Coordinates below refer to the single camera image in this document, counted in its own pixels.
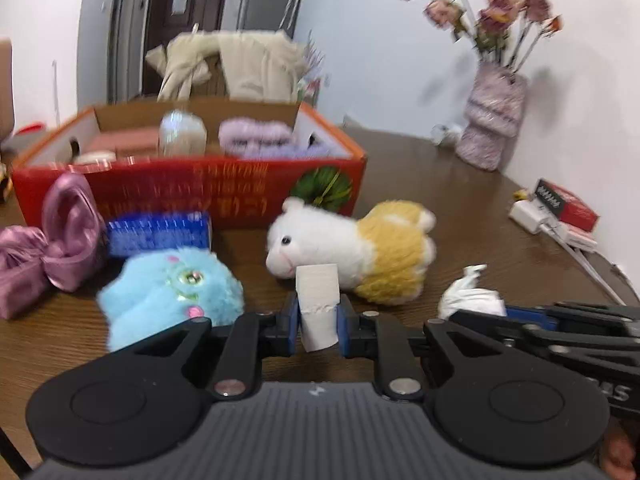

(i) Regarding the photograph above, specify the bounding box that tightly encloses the dark brown entrance door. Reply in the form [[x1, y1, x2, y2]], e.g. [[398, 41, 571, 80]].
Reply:
[[142, 0, 232, 97]]

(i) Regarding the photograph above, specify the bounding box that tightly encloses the dried pink rose bouquet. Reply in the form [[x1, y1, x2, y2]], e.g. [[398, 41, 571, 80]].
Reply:
[[404, 0, 564, 74]]

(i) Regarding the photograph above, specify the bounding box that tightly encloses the white power adapter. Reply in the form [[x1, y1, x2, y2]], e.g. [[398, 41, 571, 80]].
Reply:
[[509, 200, 552, 234]]

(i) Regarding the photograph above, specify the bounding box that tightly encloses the red black small box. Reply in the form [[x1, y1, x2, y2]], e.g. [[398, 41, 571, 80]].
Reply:
[[534, 179, 599, 233]]

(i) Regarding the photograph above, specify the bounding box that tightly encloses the beige coat on chair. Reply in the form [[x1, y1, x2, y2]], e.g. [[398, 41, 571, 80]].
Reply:
[[145, 30, 308, 103]]

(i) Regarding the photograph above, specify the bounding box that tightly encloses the pink textured vase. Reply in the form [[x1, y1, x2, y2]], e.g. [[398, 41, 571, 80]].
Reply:
[[456, 62, 528, 171]]

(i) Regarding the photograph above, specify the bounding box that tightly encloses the lilac fluffy towel roll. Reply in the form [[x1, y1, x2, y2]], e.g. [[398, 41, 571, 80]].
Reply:
[[218, 117, 333, 160]]

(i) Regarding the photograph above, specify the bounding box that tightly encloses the person's hand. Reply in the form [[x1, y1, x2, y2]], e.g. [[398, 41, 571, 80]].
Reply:
[[599, 419, 638, 480]]

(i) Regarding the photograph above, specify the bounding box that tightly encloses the blue plush toy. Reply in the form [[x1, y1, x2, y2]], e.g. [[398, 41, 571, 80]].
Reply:
[[96, 247, 244, 352]]

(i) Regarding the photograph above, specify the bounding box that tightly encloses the purple satin bow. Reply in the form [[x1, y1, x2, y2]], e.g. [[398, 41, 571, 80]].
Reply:
[[1, 172, 107, 320]]

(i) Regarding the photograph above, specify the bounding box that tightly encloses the red cardboard box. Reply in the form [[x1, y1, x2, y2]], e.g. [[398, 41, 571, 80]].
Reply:
[[12, 98, 367, 230]]

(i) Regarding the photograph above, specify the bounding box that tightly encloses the pink layered sponge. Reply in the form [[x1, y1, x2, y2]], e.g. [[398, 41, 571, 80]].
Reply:
[[81, 127, 160, 158]]

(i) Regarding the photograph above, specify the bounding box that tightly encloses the blue tissue pack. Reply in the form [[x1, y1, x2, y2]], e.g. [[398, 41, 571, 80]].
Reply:
[[106, 211, 212, 258]]

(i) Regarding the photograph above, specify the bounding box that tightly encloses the white yellow plush alpaca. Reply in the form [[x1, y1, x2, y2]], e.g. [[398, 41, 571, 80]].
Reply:
[[266, 197, 436, 306]]

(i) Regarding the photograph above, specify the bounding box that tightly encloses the white plush tag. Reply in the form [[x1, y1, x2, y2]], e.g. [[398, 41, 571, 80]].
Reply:
[[295, 263, 341, 352]]

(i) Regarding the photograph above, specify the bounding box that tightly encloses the white tissue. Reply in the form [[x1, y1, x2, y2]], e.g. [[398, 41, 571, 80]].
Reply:
[[437, 264, 506, 320]]

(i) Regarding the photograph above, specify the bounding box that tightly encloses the white charging cable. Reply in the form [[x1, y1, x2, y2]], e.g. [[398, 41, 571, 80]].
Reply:
[[539, 221, 629, 307]]

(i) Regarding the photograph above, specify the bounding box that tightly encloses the white medicine box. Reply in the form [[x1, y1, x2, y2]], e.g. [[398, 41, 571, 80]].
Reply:
[[431, 125, 463, 148]]

